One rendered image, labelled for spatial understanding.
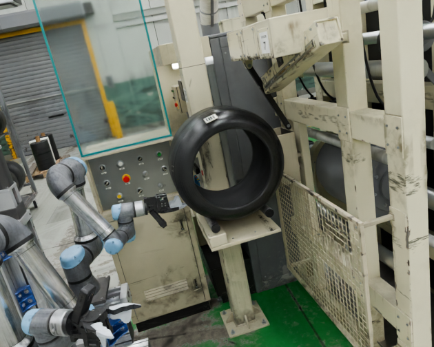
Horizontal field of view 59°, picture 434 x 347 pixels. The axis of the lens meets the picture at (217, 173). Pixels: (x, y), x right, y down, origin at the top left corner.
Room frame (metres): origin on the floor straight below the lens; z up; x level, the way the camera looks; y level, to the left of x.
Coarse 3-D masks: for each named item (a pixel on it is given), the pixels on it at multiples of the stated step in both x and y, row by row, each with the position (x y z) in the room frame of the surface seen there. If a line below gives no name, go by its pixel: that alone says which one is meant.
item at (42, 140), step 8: (40, 136) 8.36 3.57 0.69; (48, 136) 8.22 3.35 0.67; (32, 144) 7.44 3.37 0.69; (40, 144) 7.43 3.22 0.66; (48, 144) 7.60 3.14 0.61; (32, 152) 7.47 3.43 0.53; (40, 152) 7.41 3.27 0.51; (48, 152) 7.51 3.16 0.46; (56, 152) 8.29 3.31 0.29; (40, 160) 7.41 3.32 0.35; (48, 160) 7.46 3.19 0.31; (56, 160) 8.15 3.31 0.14; (32, 168) 7.86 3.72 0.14; (40, 168) 7.42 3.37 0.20; (48, 168) 7.43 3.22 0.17; (32, 176) 7.64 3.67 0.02
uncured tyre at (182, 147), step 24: (192, 120) 1.81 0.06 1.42; (216, 120) 1.73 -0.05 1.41; (240, 120) 1.74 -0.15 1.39; (264, 120) 1.80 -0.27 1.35; (192, 144) 1.70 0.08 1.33; (264, 144) 2.01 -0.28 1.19; (192, 168) 1.69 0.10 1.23; (264, 168) 2.00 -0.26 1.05; (192, 192) 1.69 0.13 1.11; (216, 192) 1.98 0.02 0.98; (240, 192) 1.99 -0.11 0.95; (264, 192) 1.74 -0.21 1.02; (216, 216) 1.71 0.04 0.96; (240, 216) 1.74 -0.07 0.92
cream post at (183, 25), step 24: (168, 0) 2.07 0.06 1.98; (192, 0) 2.09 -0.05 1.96; (192, 24) 2.09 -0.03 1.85; (192, 48) 2.08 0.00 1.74; (192, 72) 2.08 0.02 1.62; (192, 96) 2.07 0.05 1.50; (216, 144) 2.09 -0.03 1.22; (216, 168) 2.08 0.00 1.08; (240, 264) 2.09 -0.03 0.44; (240, 288) 2.08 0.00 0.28; (240, 312) 2.08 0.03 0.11
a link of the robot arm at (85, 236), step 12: (72, 168) 1.73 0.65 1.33; (84, 168) 1.81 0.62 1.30; (72, 180) 1.72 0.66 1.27; (84, 180) 1.79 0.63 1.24; (84, 192) 1.80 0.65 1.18; (72, 216) 1.77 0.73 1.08; (84, 228) 1.76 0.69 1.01; (84, 240) 1.75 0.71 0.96; (96, 240) 1.79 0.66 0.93; (96, 252) 1.76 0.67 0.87
